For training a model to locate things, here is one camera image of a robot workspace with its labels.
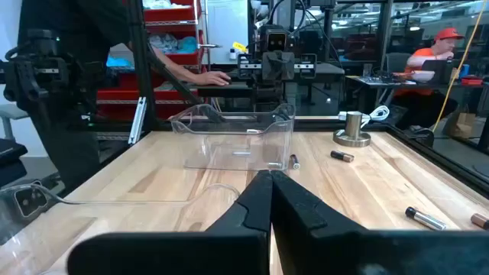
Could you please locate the silver aluminium bracket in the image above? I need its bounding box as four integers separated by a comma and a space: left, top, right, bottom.
128, 96, 147, 145

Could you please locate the black case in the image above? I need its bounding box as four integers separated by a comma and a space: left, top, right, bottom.
0, 137, 28, 188

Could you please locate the black desk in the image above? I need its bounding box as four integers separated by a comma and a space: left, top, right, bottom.
345, 74, 489, 115

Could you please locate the red shelf rack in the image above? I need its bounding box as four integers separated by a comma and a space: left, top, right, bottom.
97, 0, 206, 120

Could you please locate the clear plastic bin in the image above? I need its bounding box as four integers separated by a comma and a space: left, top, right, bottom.
170, 102, 297, 172

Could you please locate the gray office chair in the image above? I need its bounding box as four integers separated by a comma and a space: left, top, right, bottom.
384, 52, 413, 76

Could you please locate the white cable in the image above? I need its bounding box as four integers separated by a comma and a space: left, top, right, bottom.
338, 105, 391, 128

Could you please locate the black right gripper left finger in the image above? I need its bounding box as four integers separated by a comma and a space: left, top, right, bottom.
66, 170, 274, 275

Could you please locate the black clamp device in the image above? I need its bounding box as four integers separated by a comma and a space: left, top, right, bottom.
0, 28, 96, 115

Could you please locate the black laptop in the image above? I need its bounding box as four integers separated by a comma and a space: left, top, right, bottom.
421, 59, 459, 84

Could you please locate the person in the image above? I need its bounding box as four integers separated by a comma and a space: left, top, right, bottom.
17, 0, 232, 192
393, 27, 467, 131

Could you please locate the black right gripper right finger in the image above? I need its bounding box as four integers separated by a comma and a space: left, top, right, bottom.
271, 170, 489, 275

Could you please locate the brown paper bag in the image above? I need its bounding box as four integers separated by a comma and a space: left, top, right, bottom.
449, 110, 478, 139

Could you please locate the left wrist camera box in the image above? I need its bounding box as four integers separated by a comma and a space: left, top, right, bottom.
261, 24, 288, 53

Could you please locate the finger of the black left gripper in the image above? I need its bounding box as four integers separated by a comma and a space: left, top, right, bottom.
278, 51, 296, 80
262, 51, 280, 80

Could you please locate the gray bench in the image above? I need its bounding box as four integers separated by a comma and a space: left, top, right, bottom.
0, 103, 31, 143

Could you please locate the person's hand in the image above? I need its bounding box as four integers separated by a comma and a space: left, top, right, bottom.
194, 70, 232, 87

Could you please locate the copper black Duracell AA battery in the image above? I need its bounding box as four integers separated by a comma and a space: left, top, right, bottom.
330, 150, 355, 163
470, 212, 489, 231

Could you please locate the yellow cable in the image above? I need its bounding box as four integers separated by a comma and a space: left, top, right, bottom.
432, 0, 489, 133

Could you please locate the person's forearm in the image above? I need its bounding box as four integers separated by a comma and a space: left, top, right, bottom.
147, 45, 199, 83

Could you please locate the white bowl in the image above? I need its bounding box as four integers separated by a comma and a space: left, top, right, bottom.
410, 70, 436, 83

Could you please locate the white panel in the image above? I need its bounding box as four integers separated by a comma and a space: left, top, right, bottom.
206, 0, 250, 66

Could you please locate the gray side table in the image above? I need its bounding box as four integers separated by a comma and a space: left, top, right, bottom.
196, 63, 345, 99

